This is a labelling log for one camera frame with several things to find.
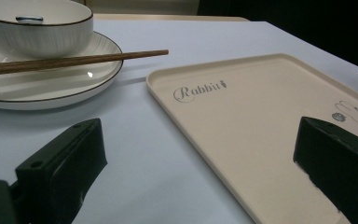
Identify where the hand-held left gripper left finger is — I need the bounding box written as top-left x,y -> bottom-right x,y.
14,118 -> 108,224

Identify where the brown wooden chopstick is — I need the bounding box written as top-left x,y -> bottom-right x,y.
0,49 -> 170,77

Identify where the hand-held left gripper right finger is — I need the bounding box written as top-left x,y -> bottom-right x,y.
293,116 -> 358,224

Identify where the white black-rimmed plate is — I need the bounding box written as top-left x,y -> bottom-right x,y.
0,31 -> 124,111

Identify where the white ribbed bowl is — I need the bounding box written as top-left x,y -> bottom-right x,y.
0,0 -> 94,59

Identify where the beige plastic tray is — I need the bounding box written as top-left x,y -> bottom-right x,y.
145,53 -> 358,224

